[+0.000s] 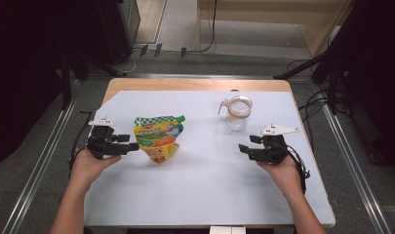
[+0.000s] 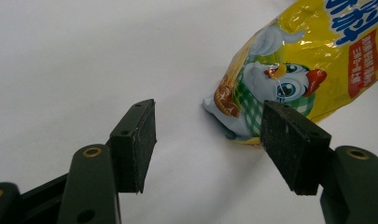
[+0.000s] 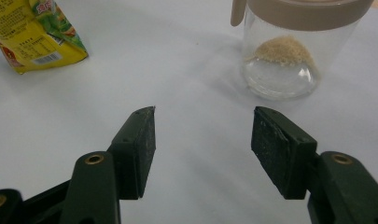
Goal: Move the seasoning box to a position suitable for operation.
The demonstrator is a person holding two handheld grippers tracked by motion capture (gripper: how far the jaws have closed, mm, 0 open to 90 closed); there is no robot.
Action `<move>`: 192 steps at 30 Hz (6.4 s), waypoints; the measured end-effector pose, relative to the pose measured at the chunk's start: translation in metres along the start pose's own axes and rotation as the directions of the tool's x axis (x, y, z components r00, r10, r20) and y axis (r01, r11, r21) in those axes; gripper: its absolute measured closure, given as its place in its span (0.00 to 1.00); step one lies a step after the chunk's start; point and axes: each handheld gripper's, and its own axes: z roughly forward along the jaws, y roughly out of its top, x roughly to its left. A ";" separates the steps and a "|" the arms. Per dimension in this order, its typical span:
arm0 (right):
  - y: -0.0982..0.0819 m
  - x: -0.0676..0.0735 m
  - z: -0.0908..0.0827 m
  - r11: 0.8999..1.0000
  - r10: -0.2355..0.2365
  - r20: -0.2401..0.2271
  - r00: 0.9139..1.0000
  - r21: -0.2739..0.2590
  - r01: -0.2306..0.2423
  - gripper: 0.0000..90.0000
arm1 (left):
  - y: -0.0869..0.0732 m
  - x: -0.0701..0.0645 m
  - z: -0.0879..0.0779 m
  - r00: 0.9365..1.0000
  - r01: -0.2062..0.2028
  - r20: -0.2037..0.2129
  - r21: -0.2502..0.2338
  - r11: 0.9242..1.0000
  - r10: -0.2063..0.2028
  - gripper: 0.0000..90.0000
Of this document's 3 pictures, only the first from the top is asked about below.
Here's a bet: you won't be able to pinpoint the white table mat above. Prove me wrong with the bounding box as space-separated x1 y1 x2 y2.
84 90 336 228

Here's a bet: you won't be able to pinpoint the dark cabinet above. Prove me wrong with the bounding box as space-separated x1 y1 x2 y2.
97 0 141 65

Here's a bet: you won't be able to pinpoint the dark curtain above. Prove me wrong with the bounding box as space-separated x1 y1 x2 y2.
345 0 395 170
0 0 101 171

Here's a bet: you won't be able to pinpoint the black hanging cable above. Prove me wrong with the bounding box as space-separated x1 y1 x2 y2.
198 0 219 54

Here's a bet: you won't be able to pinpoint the person's right hand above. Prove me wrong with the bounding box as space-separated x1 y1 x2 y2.
256 153 303 198

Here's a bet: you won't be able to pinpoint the metal floor rail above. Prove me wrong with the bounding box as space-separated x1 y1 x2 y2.
1 97 80 234
321 102 393 234

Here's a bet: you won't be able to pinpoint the clear glass jar hinged lid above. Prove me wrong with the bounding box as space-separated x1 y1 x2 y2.
217 95 254 133

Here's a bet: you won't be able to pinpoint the white floor cable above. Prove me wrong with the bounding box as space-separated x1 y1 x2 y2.
114 48 144 75

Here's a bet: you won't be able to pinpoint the black metal stand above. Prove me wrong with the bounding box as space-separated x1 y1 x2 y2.
272 0 369 115
59 48 122 110

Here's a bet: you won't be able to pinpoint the white block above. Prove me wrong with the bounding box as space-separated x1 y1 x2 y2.
209 225 248 234

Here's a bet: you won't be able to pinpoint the black floor cables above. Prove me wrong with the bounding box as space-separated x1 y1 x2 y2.
286 58 332 144

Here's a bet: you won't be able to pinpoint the yellow spouted pouch green cap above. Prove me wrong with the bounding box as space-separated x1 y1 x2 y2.
133 114 187 166

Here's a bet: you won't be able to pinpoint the light wooden shelf unit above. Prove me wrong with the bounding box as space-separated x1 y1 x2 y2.
196 0 353 59

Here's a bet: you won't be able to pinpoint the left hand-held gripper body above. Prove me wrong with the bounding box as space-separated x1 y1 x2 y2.
86 116 123 161

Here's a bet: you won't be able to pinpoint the person's left hand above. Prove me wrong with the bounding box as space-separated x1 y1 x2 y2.
69 148 123 193

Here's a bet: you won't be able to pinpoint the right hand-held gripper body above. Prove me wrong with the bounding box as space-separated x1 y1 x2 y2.
255 123 300 166

